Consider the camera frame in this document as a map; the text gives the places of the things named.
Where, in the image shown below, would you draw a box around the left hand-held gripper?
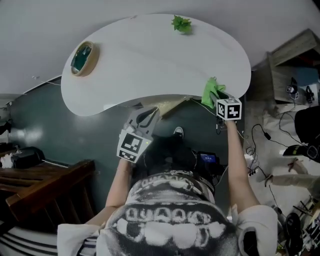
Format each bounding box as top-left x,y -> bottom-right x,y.
116,101 -> 161,164

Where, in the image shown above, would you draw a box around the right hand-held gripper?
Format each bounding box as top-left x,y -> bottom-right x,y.
209,90 -> 243,133

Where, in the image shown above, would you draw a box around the green cloth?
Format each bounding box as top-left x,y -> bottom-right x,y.
201,76 -> 227,110

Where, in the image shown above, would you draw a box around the person's left forearm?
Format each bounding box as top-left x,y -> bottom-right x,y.
84,158 -> 134,226

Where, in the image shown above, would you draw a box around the person's right forearm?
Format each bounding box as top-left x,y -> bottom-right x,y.
223,121 -> 261,214

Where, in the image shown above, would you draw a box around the white oval table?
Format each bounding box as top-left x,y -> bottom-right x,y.
61,13 -> 252,117

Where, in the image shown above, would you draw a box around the person's black trousers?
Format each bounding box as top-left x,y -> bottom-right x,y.
144,134 -> 226,186

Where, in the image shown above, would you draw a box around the white floor sheet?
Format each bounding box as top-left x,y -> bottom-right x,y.
262,104 -> 296,126

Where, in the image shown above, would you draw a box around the black device with screen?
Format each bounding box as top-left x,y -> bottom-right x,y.
197,151 -> 218,166

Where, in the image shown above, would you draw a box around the grey shelf unit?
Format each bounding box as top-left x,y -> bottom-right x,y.
252,28 -> 320,104

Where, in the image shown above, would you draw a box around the black device with white tag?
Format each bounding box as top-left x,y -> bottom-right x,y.
286,77 -> 300,100
305,85 -> 316,104

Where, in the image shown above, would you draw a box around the round woven basket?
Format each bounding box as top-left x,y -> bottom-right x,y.
69,41 -> 101,77

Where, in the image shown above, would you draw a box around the small potted green plant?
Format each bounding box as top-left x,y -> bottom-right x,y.
171,14 -> 194,36

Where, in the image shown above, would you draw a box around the dark green pouch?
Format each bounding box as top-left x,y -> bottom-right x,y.
71,45 -> 92,74

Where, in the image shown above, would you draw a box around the black and green shoe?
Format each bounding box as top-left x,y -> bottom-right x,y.
282,144 -> 311,157

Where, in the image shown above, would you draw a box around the person's black and white shirt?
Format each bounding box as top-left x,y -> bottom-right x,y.
57,174 -> 279,256

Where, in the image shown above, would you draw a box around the dark wooden staircase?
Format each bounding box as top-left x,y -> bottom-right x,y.
0,159 -> 97,234

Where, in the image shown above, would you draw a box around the black bag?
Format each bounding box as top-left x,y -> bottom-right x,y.
12,146 -> 47,169

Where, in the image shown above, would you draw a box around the black white striped mat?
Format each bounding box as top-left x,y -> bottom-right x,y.
0,226 -> 60,256

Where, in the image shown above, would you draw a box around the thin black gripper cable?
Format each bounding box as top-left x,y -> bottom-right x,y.
215,119 -> 227,136

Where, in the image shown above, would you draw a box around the black floor cable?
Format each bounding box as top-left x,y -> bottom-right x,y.
251,123 -> 309,147

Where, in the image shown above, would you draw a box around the white wall cable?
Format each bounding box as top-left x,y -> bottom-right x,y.
31,76 -> 62,87

